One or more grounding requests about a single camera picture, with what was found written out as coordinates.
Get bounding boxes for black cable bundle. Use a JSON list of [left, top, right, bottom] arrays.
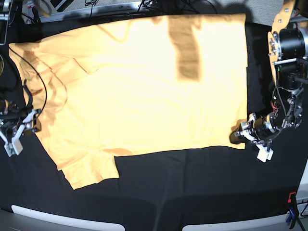
[[137, 0, 217, 17]]

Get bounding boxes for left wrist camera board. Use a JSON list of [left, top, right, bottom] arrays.
[[257, 144, 273, 163]]

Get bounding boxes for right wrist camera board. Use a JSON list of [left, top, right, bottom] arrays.
[[4, 137, 23, 157]]

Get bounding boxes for white front bar right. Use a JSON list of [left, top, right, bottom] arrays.
[[182, 213, 288, 231]]

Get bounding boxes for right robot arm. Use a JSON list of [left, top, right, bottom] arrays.
[[0, 0, 45, 143]]

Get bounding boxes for white bar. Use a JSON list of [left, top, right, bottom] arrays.
[[182, 213, 288, 231], [11, 205, 125, 231]]

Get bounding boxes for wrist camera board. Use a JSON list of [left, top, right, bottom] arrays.
[[257, 144, 273, 163], [4, 137, 23, 157]]

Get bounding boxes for black table cloth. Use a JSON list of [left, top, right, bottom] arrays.
[[0, 16, 308, 231]]

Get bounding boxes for white front bar left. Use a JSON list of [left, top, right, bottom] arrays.
[[11, 205, 125, 231]]

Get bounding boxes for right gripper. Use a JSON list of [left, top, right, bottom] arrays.
[[0, 105, 41, 142]]

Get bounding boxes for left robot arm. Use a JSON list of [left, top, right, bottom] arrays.
[[230, 0, 308, 145]]

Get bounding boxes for yellow t-shirt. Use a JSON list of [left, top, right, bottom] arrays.
[[9, 14, 248, 189]]

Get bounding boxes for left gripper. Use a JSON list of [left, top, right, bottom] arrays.
[[229, 112, 285, 144]]

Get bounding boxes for black box device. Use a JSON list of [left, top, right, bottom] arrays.
[[50, 0, 74, 12]]

